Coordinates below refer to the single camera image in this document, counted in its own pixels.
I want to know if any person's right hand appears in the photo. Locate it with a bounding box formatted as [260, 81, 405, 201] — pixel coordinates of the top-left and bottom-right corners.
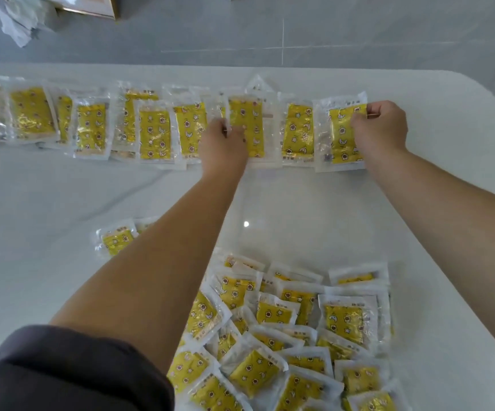
[350, 100, 409, 158]

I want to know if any person's left hand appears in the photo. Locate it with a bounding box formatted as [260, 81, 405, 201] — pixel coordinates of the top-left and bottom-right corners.
[198, 117, 251, 178]

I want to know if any row of yellow packets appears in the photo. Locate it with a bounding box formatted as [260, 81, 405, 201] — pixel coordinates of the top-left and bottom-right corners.
[0, 74, 317, 172]

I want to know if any person's left forearm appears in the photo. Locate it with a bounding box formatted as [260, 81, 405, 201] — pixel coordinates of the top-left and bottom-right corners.
[50, 169, 245, 375]

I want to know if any pile of yellow packets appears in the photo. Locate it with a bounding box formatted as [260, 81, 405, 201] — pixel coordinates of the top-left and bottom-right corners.
[166, 248, 407, 411]

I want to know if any crumpled white plastic bag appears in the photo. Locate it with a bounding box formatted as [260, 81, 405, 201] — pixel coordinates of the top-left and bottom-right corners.
[0, 0, 61, 48]

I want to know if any brown cardboard box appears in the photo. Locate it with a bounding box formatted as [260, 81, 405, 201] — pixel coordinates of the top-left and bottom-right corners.
[56, 0, 120, 20]

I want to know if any dark grey left sleeve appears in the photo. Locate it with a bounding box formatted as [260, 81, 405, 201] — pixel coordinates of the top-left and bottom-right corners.
[0, 324, 176, 411]

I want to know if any person's right forearm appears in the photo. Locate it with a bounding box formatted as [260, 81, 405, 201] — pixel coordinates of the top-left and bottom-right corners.
[364, 149, 495, 363]

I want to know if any yellow star-print sachet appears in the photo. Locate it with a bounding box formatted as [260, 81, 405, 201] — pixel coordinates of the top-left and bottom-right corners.
[313, 97, 369, 173]
[134, 215, 161, 236]
[225, 95, 271, 164]
[95, 218, 139, 258]

